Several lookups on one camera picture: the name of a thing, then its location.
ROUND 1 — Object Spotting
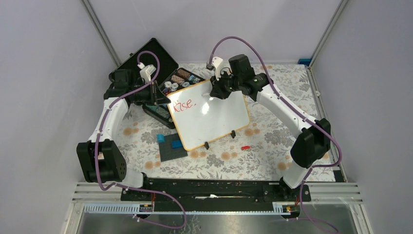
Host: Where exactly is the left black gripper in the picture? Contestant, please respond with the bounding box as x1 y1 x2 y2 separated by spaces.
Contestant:
130 80 170 106

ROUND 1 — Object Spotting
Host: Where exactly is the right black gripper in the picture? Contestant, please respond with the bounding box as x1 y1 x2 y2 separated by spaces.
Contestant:
210 70 242 100

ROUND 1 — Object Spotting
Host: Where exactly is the yellow framed whiteboard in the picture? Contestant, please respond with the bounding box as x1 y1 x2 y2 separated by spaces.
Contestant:
167 80 250 151

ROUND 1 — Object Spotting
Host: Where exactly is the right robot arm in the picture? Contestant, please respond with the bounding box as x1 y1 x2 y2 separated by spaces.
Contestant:
206 54 331 201

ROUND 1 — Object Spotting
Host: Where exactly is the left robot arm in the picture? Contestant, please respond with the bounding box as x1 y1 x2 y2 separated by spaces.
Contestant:
76 67 170 200

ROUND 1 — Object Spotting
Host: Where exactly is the white poker chip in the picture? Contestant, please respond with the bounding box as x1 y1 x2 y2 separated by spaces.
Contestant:
164 81 172 88

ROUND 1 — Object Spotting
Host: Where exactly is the light blue building brick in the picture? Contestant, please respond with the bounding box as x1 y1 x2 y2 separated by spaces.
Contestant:
156 134 165 143

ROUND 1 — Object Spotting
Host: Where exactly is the dark blue building brick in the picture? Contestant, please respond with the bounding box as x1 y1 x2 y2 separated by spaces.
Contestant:
171 140 183 149

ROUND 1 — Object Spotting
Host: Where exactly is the dark grey building baseplate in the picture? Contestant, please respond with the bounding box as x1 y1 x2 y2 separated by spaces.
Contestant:
158 134 188 162

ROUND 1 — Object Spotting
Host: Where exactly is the floral table mat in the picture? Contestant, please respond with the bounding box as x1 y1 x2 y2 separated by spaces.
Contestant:
116 64 320 181

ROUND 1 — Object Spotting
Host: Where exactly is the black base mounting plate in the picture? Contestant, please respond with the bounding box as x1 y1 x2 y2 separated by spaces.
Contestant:
121 178 311 212

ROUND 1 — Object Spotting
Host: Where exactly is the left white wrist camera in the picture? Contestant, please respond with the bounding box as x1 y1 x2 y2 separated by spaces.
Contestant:
138 63 156 83

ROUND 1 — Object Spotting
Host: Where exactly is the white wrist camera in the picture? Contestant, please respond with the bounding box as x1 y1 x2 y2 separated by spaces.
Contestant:
138 63 156 83
206 57 224 80

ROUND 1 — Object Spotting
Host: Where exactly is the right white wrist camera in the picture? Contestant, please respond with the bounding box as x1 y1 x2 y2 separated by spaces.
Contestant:
206 57 224 80

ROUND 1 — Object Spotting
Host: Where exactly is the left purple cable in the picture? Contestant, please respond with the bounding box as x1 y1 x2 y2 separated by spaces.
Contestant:
94 51 188 230

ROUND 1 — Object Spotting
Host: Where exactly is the purple cable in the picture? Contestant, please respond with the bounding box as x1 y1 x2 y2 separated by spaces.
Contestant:
206 36 343 233
94 51 188 230

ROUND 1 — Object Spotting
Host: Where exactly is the blue corner bracket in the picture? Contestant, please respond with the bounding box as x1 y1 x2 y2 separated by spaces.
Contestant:
298 58 312 66

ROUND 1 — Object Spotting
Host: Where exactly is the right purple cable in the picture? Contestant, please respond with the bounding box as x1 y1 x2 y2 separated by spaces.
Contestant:
206 36 343 233

